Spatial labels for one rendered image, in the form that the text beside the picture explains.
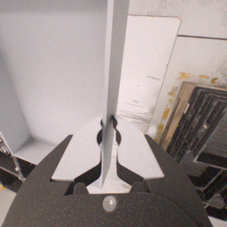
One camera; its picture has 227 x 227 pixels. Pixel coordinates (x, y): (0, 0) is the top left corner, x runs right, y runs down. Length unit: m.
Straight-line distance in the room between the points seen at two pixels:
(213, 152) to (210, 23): 0.96
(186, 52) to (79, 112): 1.14
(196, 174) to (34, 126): 1.36
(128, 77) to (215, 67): 0.96
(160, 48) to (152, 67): 0.07
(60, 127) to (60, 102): 0.05
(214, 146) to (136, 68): 0.77
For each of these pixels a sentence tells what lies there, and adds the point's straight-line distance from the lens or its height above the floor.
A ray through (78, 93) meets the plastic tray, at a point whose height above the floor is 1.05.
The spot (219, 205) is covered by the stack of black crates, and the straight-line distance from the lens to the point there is 1.88.
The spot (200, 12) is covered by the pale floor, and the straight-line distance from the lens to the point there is 1.27.
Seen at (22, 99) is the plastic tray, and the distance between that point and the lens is 0.27.
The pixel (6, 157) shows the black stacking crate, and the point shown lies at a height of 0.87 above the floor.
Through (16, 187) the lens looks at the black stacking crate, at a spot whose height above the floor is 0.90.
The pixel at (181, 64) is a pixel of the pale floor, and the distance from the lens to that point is 1.23.
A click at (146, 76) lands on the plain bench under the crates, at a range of 0.49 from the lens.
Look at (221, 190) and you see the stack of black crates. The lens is 1.43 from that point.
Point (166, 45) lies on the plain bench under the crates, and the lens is 0.49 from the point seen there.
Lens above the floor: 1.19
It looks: 58 degrees down
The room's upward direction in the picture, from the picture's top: 151 degrees counter-clockwise
